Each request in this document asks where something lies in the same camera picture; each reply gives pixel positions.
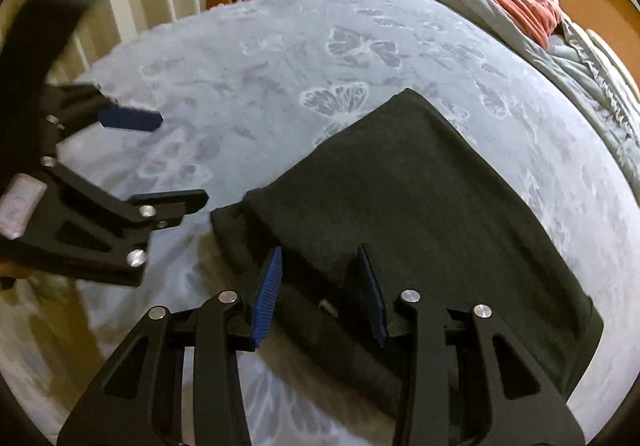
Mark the grey quilt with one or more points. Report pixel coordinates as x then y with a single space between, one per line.
575 66

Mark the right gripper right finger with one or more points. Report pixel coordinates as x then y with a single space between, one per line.
465 377

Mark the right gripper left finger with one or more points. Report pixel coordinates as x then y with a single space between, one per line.
135 399

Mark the blue butterfly bedspread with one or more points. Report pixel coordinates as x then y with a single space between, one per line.
246 92

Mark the black pants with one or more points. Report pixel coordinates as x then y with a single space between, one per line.
400 201

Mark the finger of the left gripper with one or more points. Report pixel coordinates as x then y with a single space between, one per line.
167 209
126 118

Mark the pink blanket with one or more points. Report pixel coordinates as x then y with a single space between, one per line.
537 19

